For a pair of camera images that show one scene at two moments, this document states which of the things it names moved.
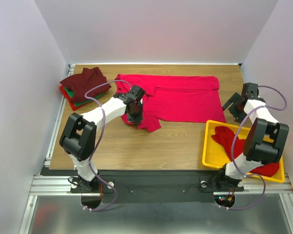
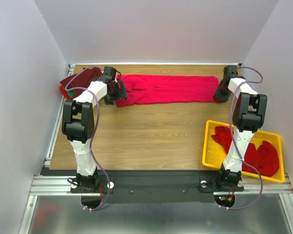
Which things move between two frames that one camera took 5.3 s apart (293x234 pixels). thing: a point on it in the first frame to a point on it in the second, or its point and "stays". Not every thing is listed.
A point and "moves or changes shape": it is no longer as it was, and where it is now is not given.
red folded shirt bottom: [69, 99] stays
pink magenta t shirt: [184, 98] moves or changes shape
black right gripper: [233, 107] to [221, 92]
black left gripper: [137, 119] to [121, 93]
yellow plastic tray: [216, 156] stays
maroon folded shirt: [79, 83] stays
